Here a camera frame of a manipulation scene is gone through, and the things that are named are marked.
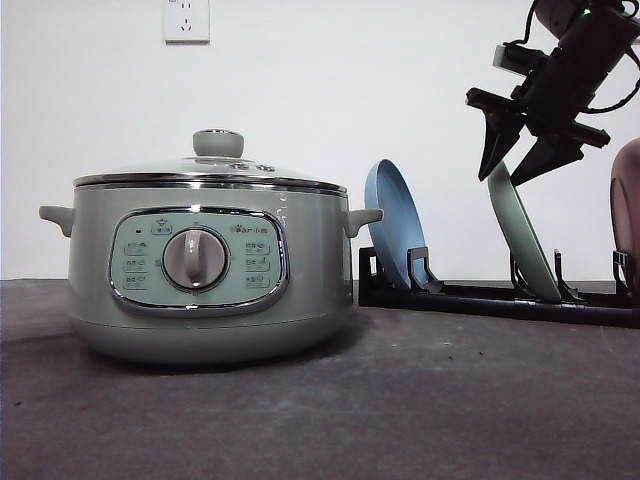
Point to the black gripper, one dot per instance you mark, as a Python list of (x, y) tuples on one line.
[(550, 100)]

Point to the green plate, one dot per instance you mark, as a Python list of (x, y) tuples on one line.
[(534, 256)]

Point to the glass steamer lid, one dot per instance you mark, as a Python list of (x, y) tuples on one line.
[(218, 161)]

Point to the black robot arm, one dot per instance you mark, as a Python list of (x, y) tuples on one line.
[(601, 30)]

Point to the pink plate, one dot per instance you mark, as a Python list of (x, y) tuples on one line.
[(625, 201)]

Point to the blue plate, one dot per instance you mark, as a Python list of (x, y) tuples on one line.
[(388, 189)]

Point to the green electric steamer pot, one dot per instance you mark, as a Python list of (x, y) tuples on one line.
[(209, 276)]

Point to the black dish rack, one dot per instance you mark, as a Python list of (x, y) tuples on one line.
[(514, 301)]

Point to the grey table mat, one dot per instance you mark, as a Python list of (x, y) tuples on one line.
[(402, 394)]

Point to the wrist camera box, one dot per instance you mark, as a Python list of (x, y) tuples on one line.
[(520, 59)]

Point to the white wall socket left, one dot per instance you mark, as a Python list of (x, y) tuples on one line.
[(187, 22)]

